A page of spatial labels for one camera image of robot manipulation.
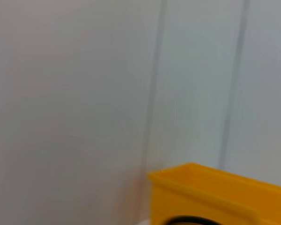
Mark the black mesh pen holder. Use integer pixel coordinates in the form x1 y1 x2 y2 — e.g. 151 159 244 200
165 215 218 225

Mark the yellow plastic bin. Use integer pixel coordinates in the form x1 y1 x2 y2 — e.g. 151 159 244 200
147 162 281 225

